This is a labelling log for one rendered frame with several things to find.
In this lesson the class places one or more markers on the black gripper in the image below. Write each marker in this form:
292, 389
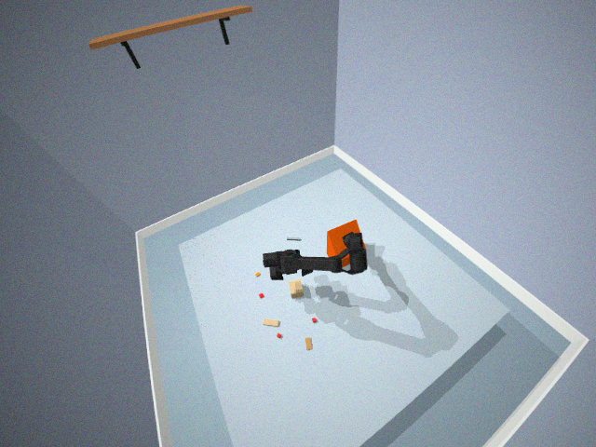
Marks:
276, 275

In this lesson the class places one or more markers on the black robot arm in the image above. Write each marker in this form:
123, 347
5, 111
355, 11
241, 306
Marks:
290, 261

